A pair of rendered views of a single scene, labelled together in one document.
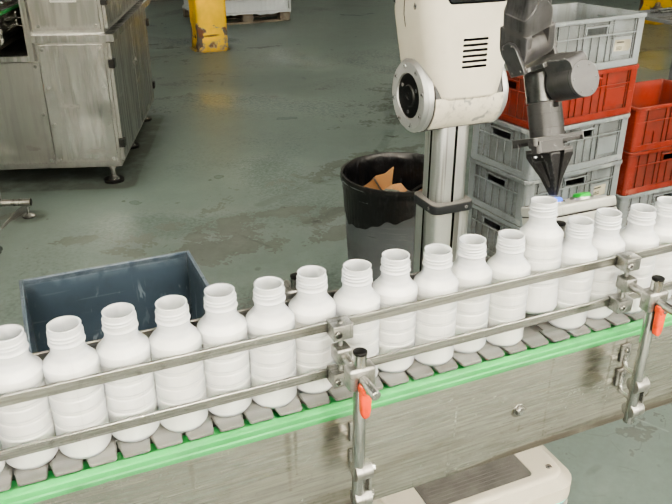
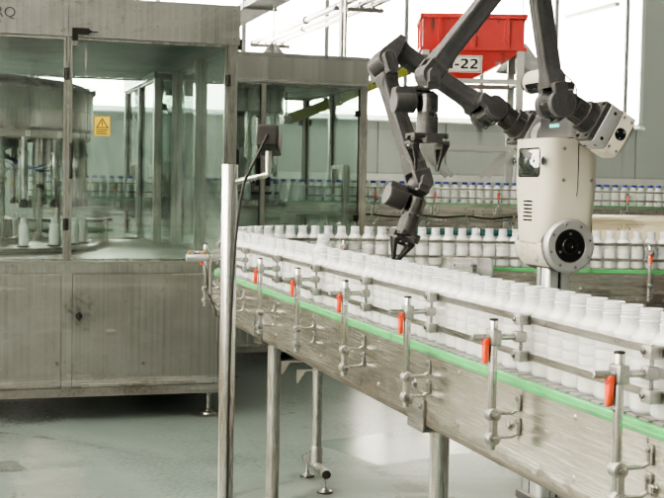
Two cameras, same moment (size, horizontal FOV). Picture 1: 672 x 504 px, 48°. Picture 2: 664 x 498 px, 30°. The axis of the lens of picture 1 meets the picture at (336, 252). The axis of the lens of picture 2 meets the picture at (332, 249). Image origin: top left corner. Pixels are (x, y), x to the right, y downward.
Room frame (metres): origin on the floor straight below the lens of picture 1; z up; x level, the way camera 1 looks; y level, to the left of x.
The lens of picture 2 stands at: (1.40, -3.98, 1.35)
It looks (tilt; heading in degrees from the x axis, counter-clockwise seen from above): 3 degrees down; 96
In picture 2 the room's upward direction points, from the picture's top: 1 degrees clockwise
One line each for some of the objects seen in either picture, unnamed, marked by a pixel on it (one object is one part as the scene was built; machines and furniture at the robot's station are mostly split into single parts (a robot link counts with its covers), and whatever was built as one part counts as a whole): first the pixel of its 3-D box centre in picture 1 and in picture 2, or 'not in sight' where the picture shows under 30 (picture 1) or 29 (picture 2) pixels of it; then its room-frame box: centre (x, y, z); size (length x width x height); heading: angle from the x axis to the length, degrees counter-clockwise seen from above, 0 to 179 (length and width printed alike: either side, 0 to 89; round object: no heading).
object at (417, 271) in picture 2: not in sight; (419, 299); (1.28, -1.05, 1.08); 0.06 x 0.06 x 0.17
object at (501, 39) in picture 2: not in sight; (466, 181); (1.35, 6.91, 1.40); 0.92 x 0.72 x 2.80; 6
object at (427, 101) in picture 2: not in sight; (425, 103); (1.27, -0.66, 1.57); 0.07 x 0.06 x 0.07; 24
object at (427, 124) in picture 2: not in sight; (427, 126); (1.28, -0.66, 1.51); 0.10 x 0.07 x 0.07; 24
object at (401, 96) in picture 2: not in sight; (414, 90); (1.24, -0.68, 1.60); 0.12 x 0.09 x 0.12; 24
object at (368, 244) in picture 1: (397, 247); not in sight; (2.66, -0.24, 0.32); 0.45 x 0.45 x 0.64
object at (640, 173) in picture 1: (639, 155); not in sight; (3.76, -1.60, 0.33); 0.61 x 0.41 x 0.22; 116
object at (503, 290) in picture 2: not in sight; (504, 322); (1.47, -1.49, 1.08); 0.06 x 0.06 x 0.17
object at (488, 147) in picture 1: (548, 135); not in sight; (3.38, -0.99, 0.55); 0.61 x 0.41 x 0.22; 121
